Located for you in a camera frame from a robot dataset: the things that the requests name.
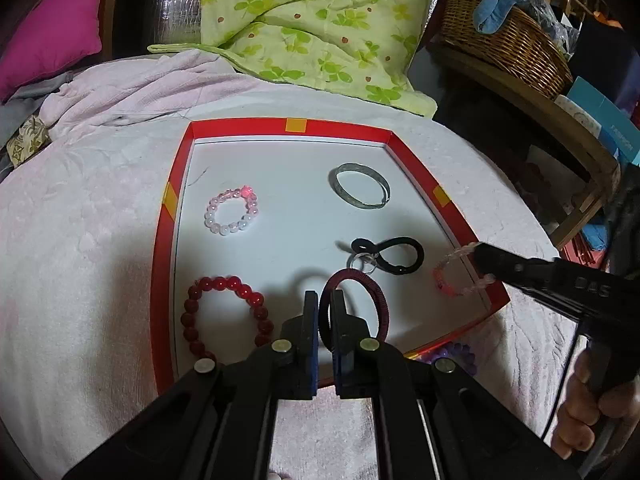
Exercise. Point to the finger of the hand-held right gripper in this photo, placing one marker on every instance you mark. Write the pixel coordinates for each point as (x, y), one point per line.
(505, 265)

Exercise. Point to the person's right hand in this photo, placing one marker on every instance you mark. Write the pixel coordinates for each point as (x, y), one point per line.
(580, 420)

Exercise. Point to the small white box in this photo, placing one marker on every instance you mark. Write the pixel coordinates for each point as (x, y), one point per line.
(580, 112)

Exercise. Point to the magenta pillow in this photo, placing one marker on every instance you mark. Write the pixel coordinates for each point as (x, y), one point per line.
(50, 35)

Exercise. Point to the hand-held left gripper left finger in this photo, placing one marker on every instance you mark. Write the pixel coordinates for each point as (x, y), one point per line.
(311, 340)

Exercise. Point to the dark red bangle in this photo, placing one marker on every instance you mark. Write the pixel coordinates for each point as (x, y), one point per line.
(372, 290)

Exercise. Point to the clear plastic bag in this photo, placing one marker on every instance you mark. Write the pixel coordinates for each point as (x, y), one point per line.
(560, 20)

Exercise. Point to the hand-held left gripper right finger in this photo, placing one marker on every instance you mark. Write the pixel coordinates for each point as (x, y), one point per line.
(340, 355)

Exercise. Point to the blue cloth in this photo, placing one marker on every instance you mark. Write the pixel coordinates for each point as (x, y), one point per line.
(500, 2)

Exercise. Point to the pale pink blanket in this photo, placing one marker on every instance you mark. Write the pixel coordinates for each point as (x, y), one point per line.
(80, 270)

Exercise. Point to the wicker basket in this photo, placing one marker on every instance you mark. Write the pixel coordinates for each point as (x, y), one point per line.
(510, 45)

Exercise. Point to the wooden side table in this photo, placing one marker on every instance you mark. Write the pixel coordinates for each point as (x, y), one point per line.
(575, 150)

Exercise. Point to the green floral quilt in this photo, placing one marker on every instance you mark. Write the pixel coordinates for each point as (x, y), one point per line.
(300, 20)

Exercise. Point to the red shallow cardboard box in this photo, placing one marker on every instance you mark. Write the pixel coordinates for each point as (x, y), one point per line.
(310, 230)

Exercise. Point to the teal box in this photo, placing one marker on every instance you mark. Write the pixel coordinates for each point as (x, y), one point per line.
(610, 120)

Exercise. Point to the grey blanket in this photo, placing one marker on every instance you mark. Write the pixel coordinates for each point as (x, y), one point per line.
(25, 105)

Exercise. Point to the small patterned cushion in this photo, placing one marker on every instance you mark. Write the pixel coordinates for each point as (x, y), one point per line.
(29, 140)

